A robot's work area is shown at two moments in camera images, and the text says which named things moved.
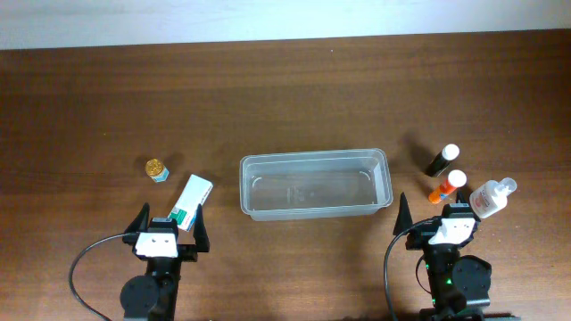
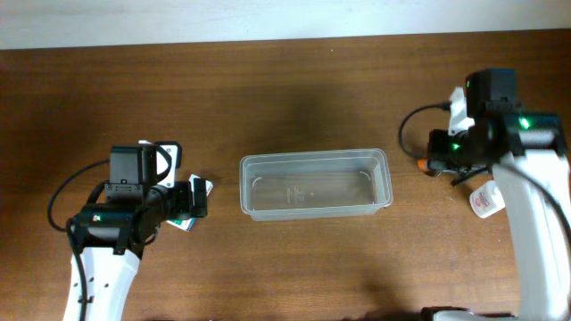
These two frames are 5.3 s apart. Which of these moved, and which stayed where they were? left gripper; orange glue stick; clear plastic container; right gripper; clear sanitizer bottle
Moved: left gripper; right gripper; orange glue stick
Stayed: clear sanitizer bottle; clear plastic container
